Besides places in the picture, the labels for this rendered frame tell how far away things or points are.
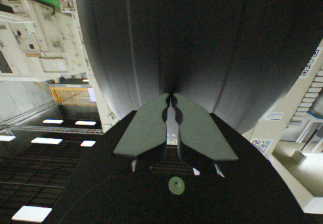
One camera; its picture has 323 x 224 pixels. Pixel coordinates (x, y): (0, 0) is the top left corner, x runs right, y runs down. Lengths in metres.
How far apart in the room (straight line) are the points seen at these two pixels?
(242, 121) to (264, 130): 0.32
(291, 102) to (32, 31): 5.01
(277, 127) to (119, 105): 0.50
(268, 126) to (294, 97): 0.11
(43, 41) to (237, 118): 4.73
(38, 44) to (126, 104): 4.74
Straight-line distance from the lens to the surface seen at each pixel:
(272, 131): 0.54
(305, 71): 0.49
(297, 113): 0.57
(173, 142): 0.81
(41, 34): 4.74
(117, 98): 0.16
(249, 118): 0.20
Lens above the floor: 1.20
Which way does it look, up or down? 25 degrees up
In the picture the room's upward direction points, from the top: 180 degrees counter-clockwise
